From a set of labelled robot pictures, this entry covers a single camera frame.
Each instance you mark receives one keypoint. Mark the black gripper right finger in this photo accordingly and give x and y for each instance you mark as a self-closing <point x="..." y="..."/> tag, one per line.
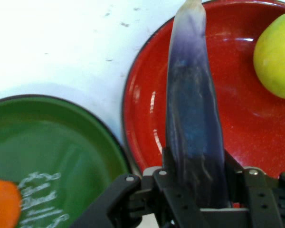
<point x="261" y="197"/>

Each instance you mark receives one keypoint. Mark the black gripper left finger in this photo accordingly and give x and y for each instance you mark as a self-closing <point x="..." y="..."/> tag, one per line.
<point x="156" y="197"/>

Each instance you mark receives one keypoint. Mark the purple toy eggplant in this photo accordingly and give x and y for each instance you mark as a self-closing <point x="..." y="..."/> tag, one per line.
<point x="192" y="107"/>

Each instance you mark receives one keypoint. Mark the red plate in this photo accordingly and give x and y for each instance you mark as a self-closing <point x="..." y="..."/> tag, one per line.
<point x="247" y="130"/>

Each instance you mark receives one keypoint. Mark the dark green plate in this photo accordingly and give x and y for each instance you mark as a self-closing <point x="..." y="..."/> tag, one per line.
<point x="61" y="142"/>

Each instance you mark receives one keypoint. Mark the yellow-green toy apple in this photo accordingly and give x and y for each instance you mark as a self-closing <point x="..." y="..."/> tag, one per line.
<point x="278" y="59"/>

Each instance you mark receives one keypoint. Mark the orange carrot piece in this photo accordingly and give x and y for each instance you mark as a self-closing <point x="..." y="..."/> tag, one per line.
<point x="3" y="204"/>

